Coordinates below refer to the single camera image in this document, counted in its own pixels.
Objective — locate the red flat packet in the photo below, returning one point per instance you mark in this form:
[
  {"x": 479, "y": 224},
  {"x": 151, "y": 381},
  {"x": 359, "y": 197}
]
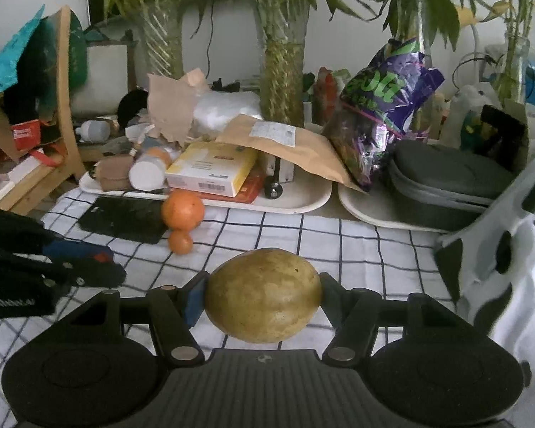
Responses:
[{"x": 252, "y": 187}]

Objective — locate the brown paper envelope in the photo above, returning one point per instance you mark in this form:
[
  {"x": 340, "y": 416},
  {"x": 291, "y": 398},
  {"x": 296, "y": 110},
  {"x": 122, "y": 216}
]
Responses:
[{"x": 285, "y": 142}]

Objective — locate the small orange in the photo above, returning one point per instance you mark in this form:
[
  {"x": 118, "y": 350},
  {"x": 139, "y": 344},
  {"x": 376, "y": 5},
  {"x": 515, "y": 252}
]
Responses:
[{"x": 180, "y": 241}]

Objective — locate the white plastic bottle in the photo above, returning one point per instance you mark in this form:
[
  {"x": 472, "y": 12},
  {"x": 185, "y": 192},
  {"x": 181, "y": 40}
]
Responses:
[{"x": 93, "y": 130}]

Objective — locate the black round object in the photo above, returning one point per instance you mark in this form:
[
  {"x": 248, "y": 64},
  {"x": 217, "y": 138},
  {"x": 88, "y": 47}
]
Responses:
[{"x": 131, "y": 107}]

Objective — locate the purple snack bag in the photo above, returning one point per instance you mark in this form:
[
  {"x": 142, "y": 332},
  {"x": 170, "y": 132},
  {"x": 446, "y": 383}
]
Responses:
[{"x": 383, "y": 107}]

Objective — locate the torn brown paper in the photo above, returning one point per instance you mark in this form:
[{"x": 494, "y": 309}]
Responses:
[{"x": 171, "y": 102}]

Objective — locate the wooden chair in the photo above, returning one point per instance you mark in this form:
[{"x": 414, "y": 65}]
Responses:
[{"x": 67, "y": 111}]

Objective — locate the yellow cardboard box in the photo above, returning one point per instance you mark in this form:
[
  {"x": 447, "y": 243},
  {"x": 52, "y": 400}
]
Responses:
[{"x": 209, "y": 167}]

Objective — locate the white plastic bag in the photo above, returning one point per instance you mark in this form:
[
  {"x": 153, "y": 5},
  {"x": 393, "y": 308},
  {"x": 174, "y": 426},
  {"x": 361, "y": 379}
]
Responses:
[{"x": 225, "y": 109}]

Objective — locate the white tray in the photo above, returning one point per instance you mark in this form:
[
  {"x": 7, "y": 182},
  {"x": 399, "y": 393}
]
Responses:
[
  {"x": 303, "y": 198},
  {"x": 365, "y": 212}
]

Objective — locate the white cylinder container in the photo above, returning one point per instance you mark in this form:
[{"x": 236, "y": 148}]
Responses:
[{"x": 147, "y": 174}]

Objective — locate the cow-print blanket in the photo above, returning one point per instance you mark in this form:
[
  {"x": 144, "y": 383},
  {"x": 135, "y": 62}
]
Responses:
[{"x": 517, "y": 276}]

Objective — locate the large orange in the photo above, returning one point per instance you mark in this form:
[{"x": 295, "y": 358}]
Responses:
[{"x": 183, "y": 209}]

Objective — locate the dark green cloth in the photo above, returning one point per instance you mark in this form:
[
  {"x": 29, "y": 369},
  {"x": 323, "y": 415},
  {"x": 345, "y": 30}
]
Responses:
[{"x": 78, "y": 53}]

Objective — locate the glass vase with plant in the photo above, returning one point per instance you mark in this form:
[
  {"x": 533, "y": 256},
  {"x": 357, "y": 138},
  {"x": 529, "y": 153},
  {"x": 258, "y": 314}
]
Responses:
[
  {"x": 162, "y": 40},
  {"x": 281, "y": 67}
]

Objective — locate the dark open box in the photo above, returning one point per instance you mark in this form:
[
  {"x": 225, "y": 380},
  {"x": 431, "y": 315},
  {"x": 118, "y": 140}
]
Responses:
[{"x": 504, "y": 138}]

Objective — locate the teal cloth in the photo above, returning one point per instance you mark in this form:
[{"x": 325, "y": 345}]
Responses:
[{"x": 13, "y": 58}]

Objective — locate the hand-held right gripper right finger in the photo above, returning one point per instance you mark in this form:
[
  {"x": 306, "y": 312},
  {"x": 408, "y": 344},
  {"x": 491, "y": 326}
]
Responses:
[{"x": 334, "y": 303}]

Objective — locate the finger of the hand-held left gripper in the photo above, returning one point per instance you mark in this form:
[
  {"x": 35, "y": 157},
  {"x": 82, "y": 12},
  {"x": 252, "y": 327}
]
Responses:
[
  {"x": 69, "y": 249},
  {"x": 102, "y": 275}
]

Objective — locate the black tablet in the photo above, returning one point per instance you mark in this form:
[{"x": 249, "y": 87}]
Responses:
[{"x": 122, "y": 218}]

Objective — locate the yellow-green round fruit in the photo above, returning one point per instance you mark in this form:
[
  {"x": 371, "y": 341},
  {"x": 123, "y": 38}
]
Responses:
[{"x": 263, "y": 296}]

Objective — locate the white bin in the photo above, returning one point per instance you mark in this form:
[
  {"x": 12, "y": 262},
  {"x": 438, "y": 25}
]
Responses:
[{"x": 102, "y": 80}]

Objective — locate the small black wheel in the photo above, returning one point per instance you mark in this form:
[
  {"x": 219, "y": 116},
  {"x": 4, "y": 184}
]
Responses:
[{"x": 273, "y": 191}]

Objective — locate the grey zip case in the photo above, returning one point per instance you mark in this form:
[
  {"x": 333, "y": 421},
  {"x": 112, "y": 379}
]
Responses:
[{"x": 446, "y": 187}]

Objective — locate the glass bottle with bamboo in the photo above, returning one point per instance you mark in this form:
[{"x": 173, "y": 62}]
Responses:
[{"x": 516, "y": 67}]

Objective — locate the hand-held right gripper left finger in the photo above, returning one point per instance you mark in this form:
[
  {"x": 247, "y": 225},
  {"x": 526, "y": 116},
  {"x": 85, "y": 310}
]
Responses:
[{"x": 194, "y": 298}]

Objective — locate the small brown cardboard box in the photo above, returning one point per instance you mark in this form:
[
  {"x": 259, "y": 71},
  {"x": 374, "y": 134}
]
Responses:
[{"x": 113, "y": 171}]

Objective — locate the checkered bedsheet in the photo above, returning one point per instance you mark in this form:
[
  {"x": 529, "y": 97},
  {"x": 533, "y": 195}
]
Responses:
[{"x": 374, "y": 258}]

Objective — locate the red box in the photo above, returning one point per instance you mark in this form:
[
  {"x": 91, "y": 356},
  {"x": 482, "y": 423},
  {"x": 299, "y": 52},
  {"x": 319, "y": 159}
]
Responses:
[{"x": 26, "y": 136}]

